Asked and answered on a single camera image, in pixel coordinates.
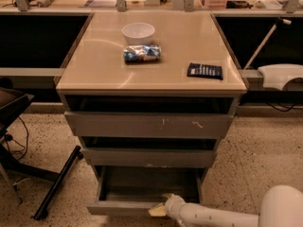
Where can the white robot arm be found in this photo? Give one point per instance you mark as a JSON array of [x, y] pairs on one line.
[[281, 206]]

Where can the blue white snack bag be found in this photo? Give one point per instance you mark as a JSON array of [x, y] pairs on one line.
[[139, 53]]

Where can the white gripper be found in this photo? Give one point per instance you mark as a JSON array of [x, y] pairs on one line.
[[174, 203]]

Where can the grey top drawer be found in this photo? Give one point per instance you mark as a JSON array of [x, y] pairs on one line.
[[150, 125]]

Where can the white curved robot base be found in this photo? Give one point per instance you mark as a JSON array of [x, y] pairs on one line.
[[276, 76]]

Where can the grey drawer cabinet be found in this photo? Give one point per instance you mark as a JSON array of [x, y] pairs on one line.
[[98, 80]]

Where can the grey drawer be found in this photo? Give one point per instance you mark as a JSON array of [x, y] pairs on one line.
[[150, 125], [148, 157], [133, 191]]

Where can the grey bottom drawer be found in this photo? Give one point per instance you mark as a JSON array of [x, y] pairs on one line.
[[133, 191]]

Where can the grey middle drawer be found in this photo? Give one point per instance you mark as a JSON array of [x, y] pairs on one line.
[[148, 157]]

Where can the white bowl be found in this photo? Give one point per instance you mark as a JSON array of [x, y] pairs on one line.
[[138, 33]]

